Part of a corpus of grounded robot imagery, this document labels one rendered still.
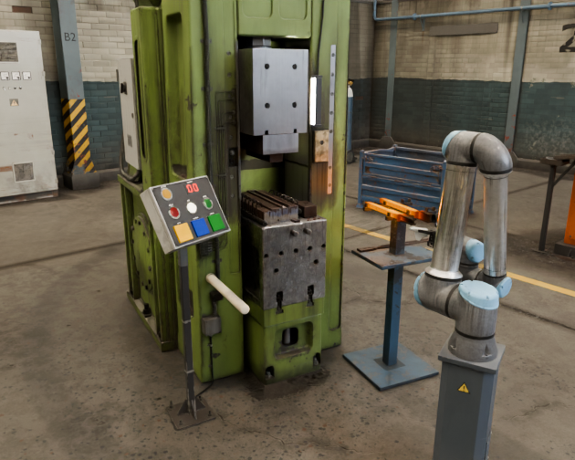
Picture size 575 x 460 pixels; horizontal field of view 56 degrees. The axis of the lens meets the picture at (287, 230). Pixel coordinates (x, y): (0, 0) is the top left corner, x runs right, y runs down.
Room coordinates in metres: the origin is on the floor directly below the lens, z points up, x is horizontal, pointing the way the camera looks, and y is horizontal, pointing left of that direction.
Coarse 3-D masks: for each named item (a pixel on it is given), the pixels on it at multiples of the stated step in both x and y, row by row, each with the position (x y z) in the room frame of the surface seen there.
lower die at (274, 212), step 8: (248, 192) 3.03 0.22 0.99; (264, 192) 3.04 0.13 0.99; (248, 200) 2.89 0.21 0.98; (256, 200) 2.85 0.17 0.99; (264, 200) 2.85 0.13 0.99; (280, 200) 2.85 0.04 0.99; (264, 208) 2.71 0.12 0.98; (272, 208) 2.68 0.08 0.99; (280, 208) 2.69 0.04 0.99; (288, 208) 2.71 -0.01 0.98; (296, 208) 2.73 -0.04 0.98; (264, 216) 2.64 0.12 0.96; (272, 216) 2.67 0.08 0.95; (280, 216) 2.69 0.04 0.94; (288, 216) 2.71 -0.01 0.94; (296, 216) 2.73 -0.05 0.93
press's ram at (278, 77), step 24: (264, 48) 2.65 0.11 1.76; (240, 72) 2.74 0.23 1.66; (264, 72) 2.65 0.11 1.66; (288, 72) 2.71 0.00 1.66; (240, 96) 2.75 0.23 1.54; (264, 96) 2.65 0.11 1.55; (288, 96) 2.71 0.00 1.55; (240, 120) 2.75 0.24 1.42; (264, 120) 2.65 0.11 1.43; (288, 120) 2.71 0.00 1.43
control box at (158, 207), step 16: (144, 192) 2.22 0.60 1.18; (160, 192) 2.23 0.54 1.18; (176, 192) 2.29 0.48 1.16; (192, 192) 2.35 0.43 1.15; (208, 192) 2.42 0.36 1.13; (160, 208) 2.18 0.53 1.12; (176, 208) 2.24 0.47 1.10; (208, 208) 2.36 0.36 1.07; (160, 224) 2.17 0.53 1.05; (176, 224) 2.19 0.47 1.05; (208, 224) 2.32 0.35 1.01; (224, 224) 2.38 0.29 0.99; (160, 240) 2.18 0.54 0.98; (176, 240) 2.15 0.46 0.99; (192, 240) 2.20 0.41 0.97
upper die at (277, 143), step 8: (240, 136) 2.88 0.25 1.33; (248, 136) 2.79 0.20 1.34; (256, 136) 2.70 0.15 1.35; (264, 136) 2.64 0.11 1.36; (272, 136) 2.67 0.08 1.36; (280, 136) 2.69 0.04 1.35; (288, 136) 2.71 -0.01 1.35; (296, 136) 2.73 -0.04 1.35; (240, 144) 2.88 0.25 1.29; (248, 144) 2.79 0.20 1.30; (256, 144) 2.70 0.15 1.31; (264, 144) 2.64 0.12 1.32; (272, 144) 2.67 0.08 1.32; (280, 144) 2.69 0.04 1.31; (288, 144) 2.71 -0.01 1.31; (296, 144) 2.73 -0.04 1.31; (256, 152) 2.71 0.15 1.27; (264, 152) 2.64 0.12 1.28; (272, 152) 2.67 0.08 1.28; (280, 152) 2.69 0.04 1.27
